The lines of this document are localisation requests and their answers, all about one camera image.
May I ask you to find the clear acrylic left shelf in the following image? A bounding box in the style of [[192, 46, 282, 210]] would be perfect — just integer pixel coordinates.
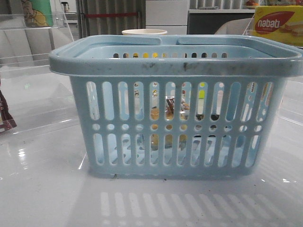
[[0, 11, 73, 123]]

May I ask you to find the brown snack bag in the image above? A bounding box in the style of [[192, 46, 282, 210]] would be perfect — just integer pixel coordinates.
[[0, 92, 17, 133]]

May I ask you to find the light blue plastic basket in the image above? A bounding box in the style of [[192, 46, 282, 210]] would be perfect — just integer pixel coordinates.
[[49, 35, 303, 178]]

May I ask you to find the green cartoon snack package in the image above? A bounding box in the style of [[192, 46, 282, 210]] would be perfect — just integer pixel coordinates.
[[21, 0, 53, 27]]

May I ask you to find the yellow nabati wafer box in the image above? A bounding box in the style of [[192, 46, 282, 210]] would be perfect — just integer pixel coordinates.
[[250, 5, 303, 47]]

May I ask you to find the bread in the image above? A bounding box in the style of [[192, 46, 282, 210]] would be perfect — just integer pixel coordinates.
[[151, 96, 190, 150]]

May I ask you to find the white drawer cabinet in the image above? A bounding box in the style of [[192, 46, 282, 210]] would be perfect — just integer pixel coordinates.
[[145, 0, 189, 35]]

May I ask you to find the white paper cup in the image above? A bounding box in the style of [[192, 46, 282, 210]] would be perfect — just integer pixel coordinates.
[[122, 28, 168, 35]]

